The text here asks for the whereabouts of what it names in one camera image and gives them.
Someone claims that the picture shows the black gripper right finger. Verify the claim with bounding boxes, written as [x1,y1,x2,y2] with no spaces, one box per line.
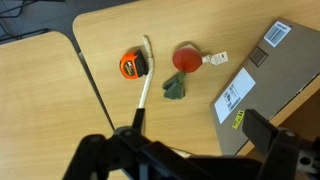
[241,108,300,180]

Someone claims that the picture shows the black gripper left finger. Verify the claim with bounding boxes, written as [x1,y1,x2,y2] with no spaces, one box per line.
[63,107,151,180]

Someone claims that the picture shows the brown cardboard box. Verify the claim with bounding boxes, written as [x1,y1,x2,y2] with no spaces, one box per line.
[209,17,320,156]

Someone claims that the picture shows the white rope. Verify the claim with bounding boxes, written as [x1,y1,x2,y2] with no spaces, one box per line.
[137,34,155,110]

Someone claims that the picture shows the orange black measuring tape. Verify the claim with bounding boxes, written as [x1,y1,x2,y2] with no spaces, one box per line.
[119,49,150,80]

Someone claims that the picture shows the red turnip plushie green leaves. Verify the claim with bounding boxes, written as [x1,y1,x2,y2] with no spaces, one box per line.
[162,47,230,100]

